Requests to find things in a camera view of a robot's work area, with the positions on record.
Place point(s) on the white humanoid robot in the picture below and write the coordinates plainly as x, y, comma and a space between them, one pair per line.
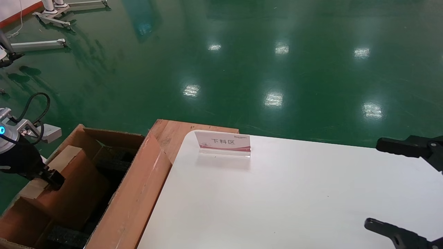
49, 5

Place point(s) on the acrylic table sign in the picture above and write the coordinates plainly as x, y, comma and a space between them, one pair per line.
223, 141

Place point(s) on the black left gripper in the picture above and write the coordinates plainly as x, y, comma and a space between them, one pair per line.
24, 160

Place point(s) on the gray camera mount bracket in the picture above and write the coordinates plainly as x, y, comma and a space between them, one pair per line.
26, 126

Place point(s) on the gray metal robot stand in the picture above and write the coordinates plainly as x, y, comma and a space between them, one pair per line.
52, 19
41, 44

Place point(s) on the small cardboard box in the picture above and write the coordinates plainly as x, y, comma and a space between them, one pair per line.
79, 193

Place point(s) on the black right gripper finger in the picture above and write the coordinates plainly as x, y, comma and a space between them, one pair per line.
408, 147
405, 238

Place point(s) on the gray wrist camera box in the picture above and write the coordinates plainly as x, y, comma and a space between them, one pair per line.
52, 133

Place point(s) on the large cardboard box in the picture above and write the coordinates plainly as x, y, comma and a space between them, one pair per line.
138, 193

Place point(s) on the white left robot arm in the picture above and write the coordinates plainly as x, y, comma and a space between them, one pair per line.
10, 136

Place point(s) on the black foam pad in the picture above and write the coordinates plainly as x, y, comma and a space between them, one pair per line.
67, 238

